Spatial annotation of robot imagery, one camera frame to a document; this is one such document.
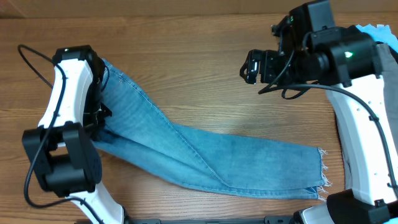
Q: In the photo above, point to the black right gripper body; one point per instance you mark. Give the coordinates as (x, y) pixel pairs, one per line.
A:
(272, 65)

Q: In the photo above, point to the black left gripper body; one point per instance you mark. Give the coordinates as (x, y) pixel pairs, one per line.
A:
(96, 111)

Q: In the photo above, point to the light blue denim jeans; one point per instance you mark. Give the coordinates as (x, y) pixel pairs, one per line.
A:
(140, 133)

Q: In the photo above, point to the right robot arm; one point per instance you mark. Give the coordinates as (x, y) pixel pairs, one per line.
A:
(316, 53)

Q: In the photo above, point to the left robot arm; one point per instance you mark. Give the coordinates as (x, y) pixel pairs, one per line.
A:
(64, 164)

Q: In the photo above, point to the light blue folded garment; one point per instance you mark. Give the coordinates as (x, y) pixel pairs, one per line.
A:
(380, 33)

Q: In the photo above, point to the grey folded trousers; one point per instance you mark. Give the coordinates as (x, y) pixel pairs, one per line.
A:
(389, 64)

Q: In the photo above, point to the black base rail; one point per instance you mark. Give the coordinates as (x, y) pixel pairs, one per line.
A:
(278, 219)

